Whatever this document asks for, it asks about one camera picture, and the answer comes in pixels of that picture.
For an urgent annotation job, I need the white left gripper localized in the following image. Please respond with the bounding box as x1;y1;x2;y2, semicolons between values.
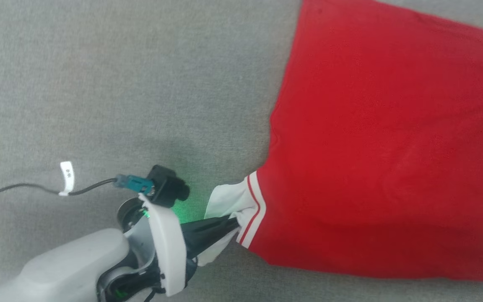
97;193;241;302

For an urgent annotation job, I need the red shirt with white trim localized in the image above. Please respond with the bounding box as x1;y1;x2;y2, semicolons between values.
197;0;483;283

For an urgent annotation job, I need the white cable label tag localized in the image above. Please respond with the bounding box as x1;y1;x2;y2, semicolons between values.
59;161;75;197

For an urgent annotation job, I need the black cable with teal plug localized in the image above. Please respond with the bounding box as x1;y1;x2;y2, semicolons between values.
0;174;155;204

